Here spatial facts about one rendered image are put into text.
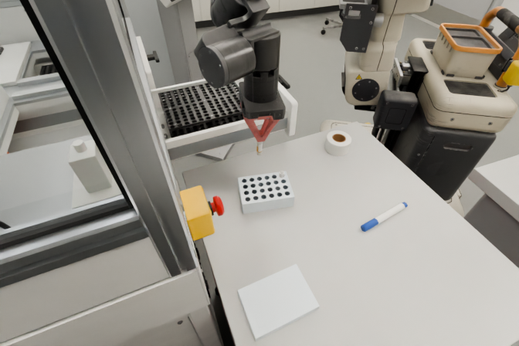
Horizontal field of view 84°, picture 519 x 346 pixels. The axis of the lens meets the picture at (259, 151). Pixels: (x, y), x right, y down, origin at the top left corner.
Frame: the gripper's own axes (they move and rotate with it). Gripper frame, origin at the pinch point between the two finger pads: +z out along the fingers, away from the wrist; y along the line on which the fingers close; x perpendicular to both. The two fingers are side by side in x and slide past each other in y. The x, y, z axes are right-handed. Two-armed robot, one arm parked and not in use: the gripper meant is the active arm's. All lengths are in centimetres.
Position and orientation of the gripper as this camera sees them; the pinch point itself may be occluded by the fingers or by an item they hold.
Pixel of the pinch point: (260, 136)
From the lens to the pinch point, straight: 55.2
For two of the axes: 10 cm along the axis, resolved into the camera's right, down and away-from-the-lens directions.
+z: 0.0, 7.5, 6.6
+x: 9.8, -1.1, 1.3
